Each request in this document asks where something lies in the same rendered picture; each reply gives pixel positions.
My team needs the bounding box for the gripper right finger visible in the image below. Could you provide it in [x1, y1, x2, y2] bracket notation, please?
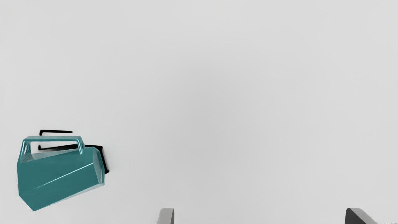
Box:
[345, 208, 378, 224]

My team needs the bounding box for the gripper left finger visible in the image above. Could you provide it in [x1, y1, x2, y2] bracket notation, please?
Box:
[157, 208, 174, 224]

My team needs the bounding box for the teal faceted mug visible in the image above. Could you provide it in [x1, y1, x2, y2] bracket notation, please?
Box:
[17, 136, 105, 212]

